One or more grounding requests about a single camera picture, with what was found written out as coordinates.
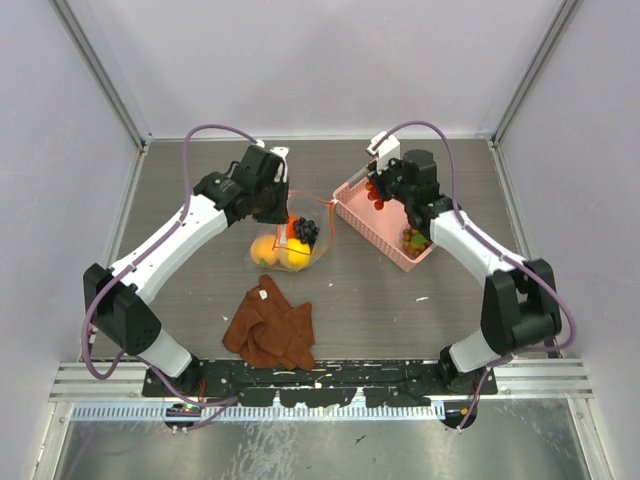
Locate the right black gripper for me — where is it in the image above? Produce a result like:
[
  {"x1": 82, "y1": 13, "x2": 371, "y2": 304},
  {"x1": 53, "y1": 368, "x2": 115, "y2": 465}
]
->
[{"x1": 367, "y1": 153, "x2": 413, "y2": 206}]

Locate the orange peach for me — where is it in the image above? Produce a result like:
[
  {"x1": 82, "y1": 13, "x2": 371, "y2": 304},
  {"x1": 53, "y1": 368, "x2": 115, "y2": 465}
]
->
[{"x1": 249, "y1": 234, "x2": 278, "y2": 266}]

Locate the dark grape bunch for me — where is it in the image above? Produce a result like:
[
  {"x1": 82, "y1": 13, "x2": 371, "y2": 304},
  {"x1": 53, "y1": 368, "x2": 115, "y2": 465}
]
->
[{"x1": 295, "y1": 217, "x2": 319, "y2": 248}]

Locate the clear zip top bag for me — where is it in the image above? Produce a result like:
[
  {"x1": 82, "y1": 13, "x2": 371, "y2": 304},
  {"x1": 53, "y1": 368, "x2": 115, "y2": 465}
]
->
[{"x1": 245, "y1": 190, "x2": 336, "y2": 273}]

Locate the brown longan bunch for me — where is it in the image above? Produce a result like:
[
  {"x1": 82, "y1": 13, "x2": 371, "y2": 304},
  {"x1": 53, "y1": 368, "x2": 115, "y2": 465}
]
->
[{"x1": 401, "y1": 227, "x2": 431, "y2": 259}]

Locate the yellow apple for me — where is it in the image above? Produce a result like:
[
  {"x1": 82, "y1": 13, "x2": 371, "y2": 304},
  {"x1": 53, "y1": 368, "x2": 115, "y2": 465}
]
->
[{"x1": 278, "y1": 238, "x2": 311, "y2": 271}]

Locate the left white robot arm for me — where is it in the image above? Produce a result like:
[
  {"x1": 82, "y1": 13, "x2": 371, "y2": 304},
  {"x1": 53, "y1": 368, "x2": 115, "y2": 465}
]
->
[{"x1": 83, "y1": 144, "x2": 289, "y2": 396}]

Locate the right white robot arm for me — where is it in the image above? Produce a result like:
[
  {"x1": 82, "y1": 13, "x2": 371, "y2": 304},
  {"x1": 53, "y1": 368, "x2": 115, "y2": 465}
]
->
[{"x1": 367, "y1": 148, "x2": 562, "y2": 394}]

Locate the pink plastic basket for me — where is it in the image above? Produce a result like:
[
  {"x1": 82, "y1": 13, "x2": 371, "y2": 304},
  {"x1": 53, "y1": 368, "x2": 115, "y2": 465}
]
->
[{"x1": 333, "y1": 167, "x2": 432, "y2": 272}]

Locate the brown cloth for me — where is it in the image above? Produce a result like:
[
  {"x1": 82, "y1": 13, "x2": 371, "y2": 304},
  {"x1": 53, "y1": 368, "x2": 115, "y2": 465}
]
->
[{"x1": 223, "y1": 274, "x2": 315, "y2": 371}]

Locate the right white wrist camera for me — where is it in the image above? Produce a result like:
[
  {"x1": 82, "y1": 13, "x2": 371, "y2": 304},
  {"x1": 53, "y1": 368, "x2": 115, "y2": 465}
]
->
[{"x1": 254, "y1": 140, "x2": 290, "y2": 183}]

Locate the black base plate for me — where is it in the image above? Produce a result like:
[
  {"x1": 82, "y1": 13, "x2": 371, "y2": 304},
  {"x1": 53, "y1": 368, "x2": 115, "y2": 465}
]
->
[{"x1": 142, "y1": 358, "x2": 499, "y2": 409}]

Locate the grey slotted cable duct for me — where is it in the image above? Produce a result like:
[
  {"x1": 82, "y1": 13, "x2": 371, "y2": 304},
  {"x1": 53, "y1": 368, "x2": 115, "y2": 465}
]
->
[{"x1": 70, "y1": 401, "x2": 445, "y2": 422}]

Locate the aluminium frame rail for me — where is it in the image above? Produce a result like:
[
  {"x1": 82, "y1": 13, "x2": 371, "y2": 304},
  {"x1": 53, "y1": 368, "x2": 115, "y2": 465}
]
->
[{"x1": 49, "y1": 358, "x2": 593, "y2": 401}]

